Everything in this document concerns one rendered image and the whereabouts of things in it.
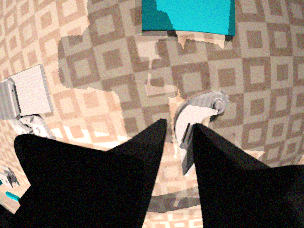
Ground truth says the cyan curved bar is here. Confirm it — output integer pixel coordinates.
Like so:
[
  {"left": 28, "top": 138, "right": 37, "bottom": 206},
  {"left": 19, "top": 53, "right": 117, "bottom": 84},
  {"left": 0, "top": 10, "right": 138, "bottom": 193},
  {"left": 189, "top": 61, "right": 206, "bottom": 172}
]
[{"left": 5, "top": 191, "right": 20, "bottom": 201}]

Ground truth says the teal flat rectangular plate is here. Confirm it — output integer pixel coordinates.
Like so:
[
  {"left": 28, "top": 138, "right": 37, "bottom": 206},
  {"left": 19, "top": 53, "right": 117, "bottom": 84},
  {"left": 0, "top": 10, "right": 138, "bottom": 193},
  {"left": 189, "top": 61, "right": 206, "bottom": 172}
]
[{"left": 141, "top": 0, "right": 236, "bottom": 37}]

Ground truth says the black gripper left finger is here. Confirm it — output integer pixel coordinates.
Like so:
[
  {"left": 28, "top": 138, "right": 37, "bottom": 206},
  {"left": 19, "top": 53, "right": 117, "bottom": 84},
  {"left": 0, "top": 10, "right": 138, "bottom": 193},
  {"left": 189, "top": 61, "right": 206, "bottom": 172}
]
[{"left": 13, "top": 119, "right": 167, "bottom": 228}]

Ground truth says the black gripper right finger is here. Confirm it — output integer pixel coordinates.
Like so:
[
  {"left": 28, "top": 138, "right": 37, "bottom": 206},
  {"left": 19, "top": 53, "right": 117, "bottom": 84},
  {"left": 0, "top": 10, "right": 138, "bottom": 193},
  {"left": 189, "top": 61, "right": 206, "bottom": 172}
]
[{"left": 192, "top": 122, "right": 304, "bottom": 228}]

